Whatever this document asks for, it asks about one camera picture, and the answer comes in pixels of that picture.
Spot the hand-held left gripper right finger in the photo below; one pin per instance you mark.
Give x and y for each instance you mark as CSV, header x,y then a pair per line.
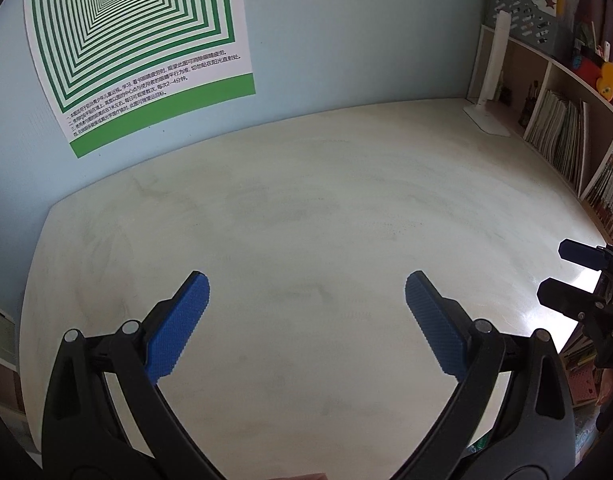
x,y
436,325

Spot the row of thin pale books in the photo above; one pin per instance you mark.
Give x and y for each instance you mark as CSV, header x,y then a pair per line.
x,y
556,135

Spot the green striped wall poster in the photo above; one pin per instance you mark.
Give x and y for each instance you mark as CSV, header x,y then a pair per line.
x,y
136,45

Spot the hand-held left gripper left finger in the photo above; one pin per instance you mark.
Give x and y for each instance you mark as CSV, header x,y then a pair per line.
x,y
179,330

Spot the dark pen holder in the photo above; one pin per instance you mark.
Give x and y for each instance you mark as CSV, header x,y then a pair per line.
x,y
528,110

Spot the person's right hand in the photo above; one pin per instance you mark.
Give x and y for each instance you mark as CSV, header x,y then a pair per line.
x,y
610,387

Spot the pink plastic basket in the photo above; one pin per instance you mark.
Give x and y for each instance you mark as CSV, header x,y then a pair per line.
x,y
584,385

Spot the wooden bookshelf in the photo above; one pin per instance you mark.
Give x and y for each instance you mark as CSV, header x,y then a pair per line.
x,y
546,75

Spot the white desk lamp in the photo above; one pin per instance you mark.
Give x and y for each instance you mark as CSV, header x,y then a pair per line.
x,y
489,115

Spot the row of colourful books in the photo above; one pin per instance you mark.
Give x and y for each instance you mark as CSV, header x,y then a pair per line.
x,y
611,200

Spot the low side cabinet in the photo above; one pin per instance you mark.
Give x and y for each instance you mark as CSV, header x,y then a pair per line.
x,y
1,385

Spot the red yellow plush toy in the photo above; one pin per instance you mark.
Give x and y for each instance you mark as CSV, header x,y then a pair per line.
x,y
599,72

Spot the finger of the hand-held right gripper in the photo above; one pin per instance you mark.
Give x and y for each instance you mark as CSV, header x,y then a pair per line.
x,y
566,297
579,254

